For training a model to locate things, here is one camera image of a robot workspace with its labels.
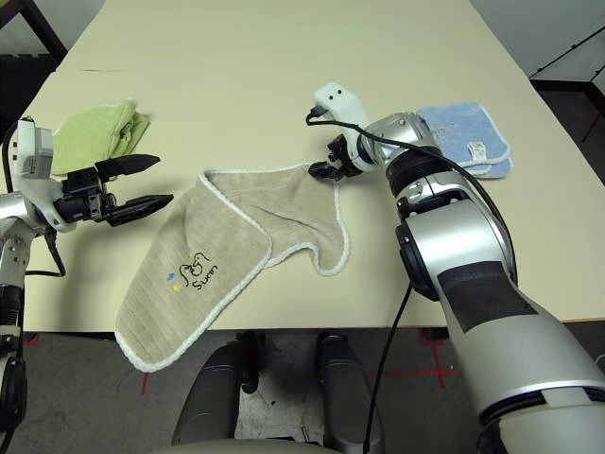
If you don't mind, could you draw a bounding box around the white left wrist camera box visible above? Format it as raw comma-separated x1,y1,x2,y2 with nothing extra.
11,117,77,233

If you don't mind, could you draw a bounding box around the grey robot right leg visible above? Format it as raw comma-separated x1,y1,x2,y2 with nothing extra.
315,333,387,454

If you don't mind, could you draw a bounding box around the beige towel white trim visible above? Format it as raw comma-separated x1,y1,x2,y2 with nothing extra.
114,162,352,373

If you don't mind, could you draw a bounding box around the blue folded towel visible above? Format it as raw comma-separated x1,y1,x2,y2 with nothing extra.
415,100,515,181

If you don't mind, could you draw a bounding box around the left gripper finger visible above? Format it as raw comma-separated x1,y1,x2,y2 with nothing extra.
104,192,175,227
94,153,161,181

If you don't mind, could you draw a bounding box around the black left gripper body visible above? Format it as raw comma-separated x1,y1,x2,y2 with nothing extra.
52,166,119,223

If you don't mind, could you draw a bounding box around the black metal frame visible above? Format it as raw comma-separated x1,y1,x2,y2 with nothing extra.
0,0,67,58

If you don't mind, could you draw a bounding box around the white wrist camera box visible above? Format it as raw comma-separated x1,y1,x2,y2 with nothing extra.
311,82,387,172
11,117,77,233

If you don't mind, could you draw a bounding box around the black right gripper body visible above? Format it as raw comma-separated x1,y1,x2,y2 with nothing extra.
325,133,364,182

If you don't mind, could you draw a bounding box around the black foam floor mat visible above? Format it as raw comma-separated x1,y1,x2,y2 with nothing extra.
0,54,58,138

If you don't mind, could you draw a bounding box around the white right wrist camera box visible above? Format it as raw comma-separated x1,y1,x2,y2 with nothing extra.
311,82,387,172

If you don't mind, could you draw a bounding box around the green folded towel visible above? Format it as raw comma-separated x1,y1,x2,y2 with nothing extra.
49,96,151,176

